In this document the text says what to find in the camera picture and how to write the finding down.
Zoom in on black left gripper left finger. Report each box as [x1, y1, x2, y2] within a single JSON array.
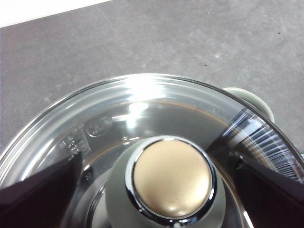
[[0, 152, 84, 228]]

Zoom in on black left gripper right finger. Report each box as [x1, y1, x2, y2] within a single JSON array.
[[234, 154, 304, 228]]

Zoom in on glass lid with green knob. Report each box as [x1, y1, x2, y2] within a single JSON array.
[[0, 73, 304, 228]]

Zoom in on pale green electric steamer pot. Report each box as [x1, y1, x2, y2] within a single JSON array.
[[223, 87, 276, 124]]

